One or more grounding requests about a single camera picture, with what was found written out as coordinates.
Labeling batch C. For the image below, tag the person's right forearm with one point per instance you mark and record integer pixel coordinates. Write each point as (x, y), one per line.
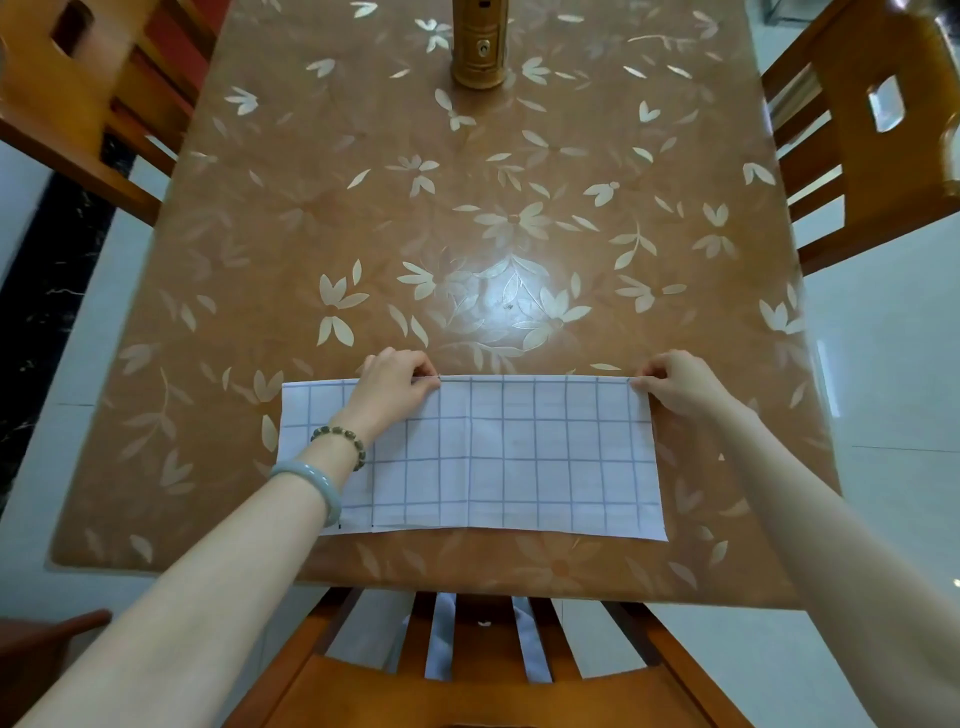
(847, 540)

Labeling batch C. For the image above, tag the floral brown table cover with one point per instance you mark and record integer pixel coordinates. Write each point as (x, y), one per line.
(300, 187)

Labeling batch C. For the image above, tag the person's left forearm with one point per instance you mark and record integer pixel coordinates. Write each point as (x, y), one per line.
(187, 600)

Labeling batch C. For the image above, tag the pale green jade bangle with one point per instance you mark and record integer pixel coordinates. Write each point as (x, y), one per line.
(322, 484)

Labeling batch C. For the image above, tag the person's left hand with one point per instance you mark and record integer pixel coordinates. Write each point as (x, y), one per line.
(390, 390)

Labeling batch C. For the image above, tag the wooden dining table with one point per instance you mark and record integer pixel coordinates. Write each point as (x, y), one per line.
(450, 589)

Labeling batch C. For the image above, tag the large grid cloth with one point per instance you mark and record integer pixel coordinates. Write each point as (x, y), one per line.
(525, 465)

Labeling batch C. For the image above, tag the red floor mat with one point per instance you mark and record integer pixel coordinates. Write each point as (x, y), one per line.
(180, 45)

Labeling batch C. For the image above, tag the person's grey trousers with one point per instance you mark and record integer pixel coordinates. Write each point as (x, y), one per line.
(439, 637)

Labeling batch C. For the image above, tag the gold lantern lamp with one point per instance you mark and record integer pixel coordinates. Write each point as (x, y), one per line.
(480, 52)

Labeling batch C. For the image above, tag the wooden dining chair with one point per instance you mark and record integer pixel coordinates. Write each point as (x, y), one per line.
(900, 172)
(60, 135)
(487, 697)

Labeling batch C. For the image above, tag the person's right hand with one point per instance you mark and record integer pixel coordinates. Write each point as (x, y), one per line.
(686, 386)

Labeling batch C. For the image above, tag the brown wooden nightstand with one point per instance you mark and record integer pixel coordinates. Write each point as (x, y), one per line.
(37, 667)

